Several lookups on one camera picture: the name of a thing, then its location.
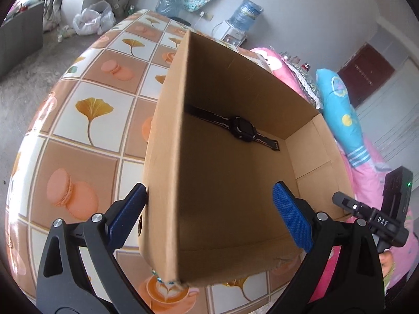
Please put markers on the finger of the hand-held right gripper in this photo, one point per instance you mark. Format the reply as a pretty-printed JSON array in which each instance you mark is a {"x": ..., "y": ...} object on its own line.
[{"x": 348, "y": 203}]

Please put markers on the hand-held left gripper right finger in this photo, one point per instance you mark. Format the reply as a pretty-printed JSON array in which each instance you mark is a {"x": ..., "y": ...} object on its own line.
[{"x": 291, "y": 216}]

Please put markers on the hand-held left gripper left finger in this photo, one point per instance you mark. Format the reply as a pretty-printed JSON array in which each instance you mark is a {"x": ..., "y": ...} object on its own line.
[{"x": 127, "y": 215}]

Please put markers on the brown cardboard box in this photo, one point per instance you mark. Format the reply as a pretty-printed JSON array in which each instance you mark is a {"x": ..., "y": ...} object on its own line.
[{"x": 229, "y": 189}]

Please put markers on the person's right hand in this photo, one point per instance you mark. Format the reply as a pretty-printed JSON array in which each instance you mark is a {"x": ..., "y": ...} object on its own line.
[{"x": 387, "y": 266}]

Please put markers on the pink floral blanket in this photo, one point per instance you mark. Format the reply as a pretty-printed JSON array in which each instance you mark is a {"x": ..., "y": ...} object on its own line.
[{"x": 376, "y": 157}]

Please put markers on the blue cartoon pillow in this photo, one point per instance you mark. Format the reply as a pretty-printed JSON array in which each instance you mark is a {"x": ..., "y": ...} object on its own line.
[{"x": 343, "y": 111}]

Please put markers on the black wrist watch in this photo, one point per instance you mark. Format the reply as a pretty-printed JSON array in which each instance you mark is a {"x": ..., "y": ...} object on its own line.
[{"x": 240, "y": 127}]

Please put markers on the dark red door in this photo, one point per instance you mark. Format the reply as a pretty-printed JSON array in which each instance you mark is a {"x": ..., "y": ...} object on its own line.
[{"x": 365, "y": 73}]

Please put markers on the grey lace-trimmed pillow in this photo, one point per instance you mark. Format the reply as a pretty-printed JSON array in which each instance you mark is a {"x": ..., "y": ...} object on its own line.
[{"x": 304, "y": 78}]

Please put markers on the white water dispenser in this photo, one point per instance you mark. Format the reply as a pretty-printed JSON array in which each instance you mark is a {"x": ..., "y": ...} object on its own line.
[{"x": 229, "y": 34}]

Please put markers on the white plastic bag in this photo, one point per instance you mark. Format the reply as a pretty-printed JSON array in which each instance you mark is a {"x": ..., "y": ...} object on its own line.
[{"x": 93, "y": 18}]

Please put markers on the grey cabinet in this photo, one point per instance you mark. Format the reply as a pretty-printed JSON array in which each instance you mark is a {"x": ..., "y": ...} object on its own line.
[{"x": 19, "y": 39}]

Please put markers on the blue water bottle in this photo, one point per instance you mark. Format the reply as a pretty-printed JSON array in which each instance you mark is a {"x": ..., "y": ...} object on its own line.
[{"x": 246, "y": 14}]

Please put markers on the white wall socket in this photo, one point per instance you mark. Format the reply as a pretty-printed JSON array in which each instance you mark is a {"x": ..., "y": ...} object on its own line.
[{"x": 207, "y": 15}]

